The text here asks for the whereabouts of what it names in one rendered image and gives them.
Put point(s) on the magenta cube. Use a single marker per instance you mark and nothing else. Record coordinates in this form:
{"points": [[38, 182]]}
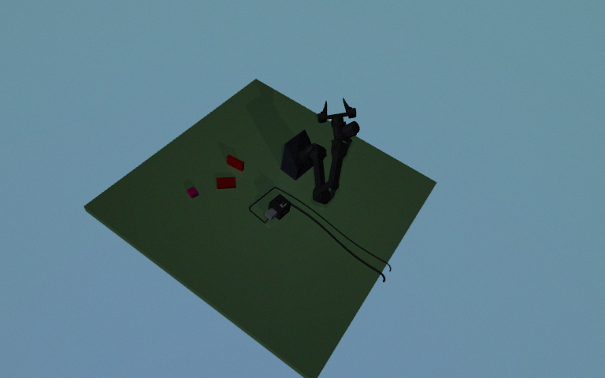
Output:
{"points": [[192, 192]]}

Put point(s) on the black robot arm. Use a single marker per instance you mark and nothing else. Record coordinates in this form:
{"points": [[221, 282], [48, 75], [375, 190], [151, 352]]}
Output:
{"points": [[317, 153]]}

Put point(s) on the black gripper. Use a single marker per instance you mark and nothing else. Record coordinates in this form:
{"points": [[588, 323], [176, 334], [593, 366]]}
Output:
{"points": [[337, 119]]}

